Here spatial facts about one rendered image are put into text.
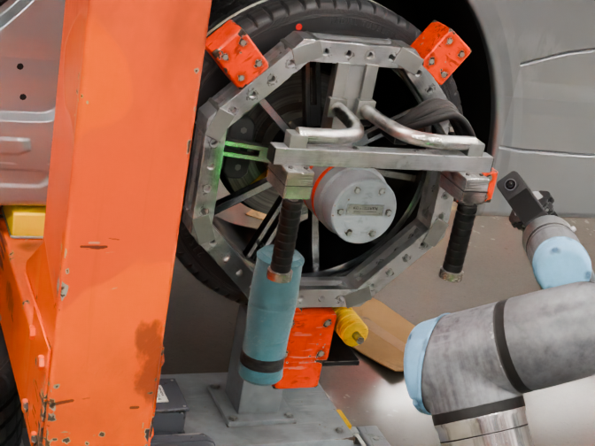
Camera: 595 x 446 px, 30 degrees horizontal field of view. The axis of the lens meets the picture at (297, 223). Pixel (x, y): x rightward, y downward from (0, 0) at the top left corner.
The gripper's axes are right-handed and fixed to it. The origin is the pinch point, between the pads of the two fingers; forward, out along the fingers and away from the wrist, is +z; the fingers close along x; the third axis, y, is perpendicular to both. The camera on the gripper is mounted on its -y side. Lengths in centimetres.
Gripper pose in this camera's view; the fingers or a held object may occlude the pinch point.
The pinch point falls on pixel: (524, 196)
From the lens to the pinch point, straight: 219.8
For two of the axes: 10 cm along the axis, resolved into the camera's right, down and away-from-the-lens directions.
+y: 6.1, 7.6, 2.2
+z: 0.5, -3.1, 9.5
